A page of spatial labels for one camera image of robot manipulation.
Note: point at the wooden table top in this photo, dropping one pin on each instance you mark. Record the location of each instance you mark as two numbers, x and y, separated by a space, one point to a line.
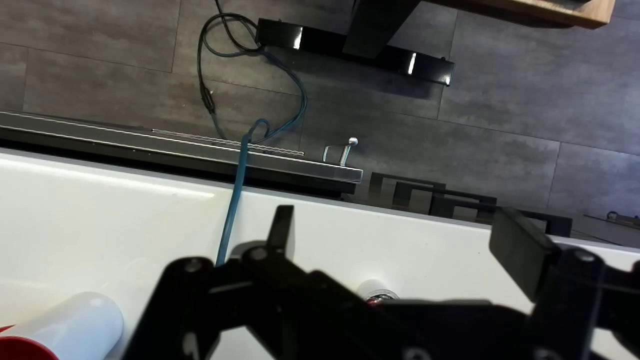
543 13

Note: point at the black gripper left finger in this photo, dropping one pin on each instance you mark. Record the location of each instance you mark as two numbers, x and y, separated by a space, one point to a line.
292 312

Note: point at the black stand base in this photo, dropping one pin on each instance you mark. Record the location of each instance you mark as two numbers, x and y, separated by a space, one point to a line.
366 40

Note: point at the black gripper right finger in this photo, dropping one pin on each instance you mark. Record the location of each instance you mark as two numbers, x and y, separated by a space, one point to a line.
573 290

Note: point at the white coffee pod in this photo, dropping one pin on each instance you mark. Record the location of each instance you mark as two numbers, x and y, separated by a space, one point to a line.
374 293

